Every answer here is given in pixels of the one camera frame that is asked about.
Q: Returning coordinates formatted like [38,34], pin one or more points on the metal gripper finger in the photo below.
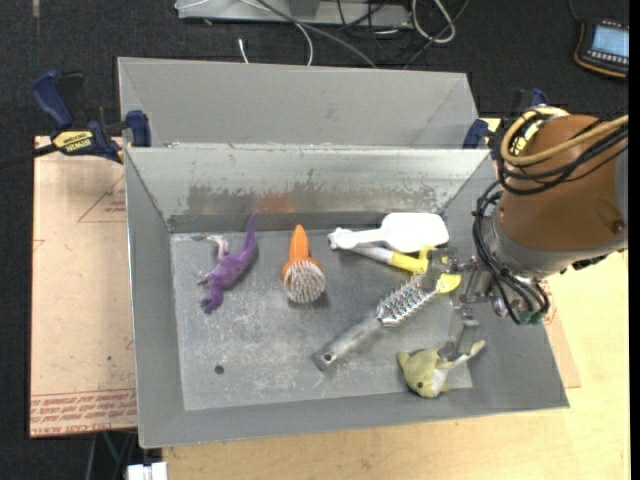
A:
[446,264]
[464,333]

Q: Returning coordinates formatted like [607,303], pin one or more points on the white plastic scoop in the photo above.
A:
[405,232]

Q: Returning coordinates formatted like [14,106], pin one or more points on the yellow-green toy dolphin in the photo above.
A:
[422,370]

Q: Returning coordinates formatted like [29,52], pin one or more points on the silver hairbrush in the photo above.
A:
[360,333]

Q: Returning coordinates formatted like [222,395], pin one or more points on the orange brush with white bristles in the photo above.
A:
[302,278]

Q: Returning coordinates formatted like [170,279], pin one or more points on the grey metal bin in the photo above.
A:
[260,328]

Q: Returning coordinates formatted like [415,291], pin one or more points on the purple toy dinosaur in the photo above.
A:
[231,268]

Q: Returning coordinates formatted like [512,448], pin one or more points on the brown cardboard board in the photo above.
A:
[80,288]

